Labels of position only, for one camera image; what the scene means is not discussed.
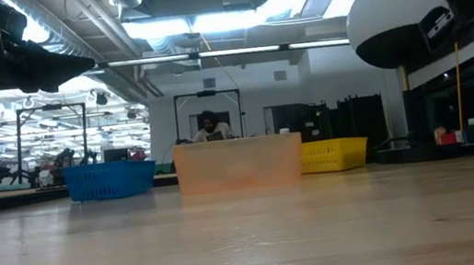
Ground blue plastic bin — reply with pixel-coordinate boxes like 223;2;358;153
61;155;161;207

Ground yellow plastic bin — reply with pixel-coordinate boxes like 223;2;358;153
297;134;372;177

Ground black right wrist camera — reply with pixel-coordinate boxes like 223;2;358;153
416;4;459;54

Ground black cabinets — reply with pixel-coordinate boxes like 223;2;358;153
263;91;391;166

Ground person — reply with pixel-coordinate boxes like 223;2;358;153
187;107;235;145

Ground linear ceiling light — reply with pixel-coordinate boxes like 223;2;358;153
106;29;351;78

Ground red small box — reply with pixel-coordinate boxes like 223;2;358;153
434;122;458;147

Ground orange translucent bin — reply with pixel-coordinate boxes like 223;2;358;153
171;127;309;202

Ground white globe lamp black base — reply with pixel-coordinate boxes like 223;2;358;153
342;0;471;171

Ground yellow cable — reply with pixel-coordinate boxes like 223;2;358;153
446;41;471;133

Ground black rig frame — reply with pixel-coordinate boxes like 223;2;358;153
8;99;96;185
169;86;248;147

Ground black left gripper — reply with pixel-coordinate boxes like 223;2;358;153
0;0;99;100

